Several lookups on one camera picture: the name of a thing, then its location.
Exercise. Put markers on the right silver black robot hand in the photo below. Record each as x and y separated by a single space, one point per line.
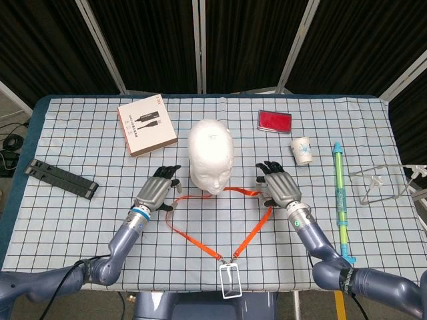
282 188

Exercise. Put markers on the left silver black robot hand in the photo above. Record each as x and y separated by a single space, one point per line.
153 193

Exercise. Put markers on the white clear badge holder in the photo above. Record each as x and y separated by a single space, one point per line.
230 266

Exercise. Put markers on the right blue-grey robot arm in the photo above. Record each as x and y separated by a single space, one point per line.
320 240

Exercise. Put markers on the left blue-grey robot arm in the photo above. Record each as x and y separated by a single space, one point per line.
123 240

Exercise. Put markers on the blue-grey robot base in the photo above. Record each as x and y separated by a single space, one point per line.
200 308

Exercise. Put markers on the white foam mannequin head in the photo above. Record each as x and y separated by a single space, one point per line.
210 150

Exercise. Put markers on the white paper cup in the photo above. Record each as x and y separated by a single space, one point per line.
303 153

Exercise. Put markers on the green blue toy water pump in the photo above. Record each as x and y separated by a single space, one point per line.
339 173

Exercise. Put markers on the blue checkered tablecloth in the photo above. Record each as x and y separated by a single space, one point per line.
100 160

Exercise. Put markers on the red ink pad case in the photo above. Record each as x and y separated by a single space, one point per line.
275 121

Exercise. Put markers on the black folding stand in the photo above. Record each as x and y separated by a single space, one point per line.
60 178

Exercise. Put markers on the white table leg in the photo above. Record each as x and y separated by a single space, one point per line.
296 305

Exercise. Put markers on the yellow floor tape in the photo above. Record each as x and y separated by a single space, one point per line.
339 306

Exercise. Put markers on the white plastic stand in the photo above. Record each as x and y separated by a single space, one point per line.
418 171

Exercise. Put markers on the black power adapter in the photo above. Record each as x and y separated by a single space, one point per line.
6 166

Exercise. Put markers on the black screen panel white frame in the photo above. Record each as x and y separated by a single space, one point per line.
150 43
40 43
413 116
360 43
250 43

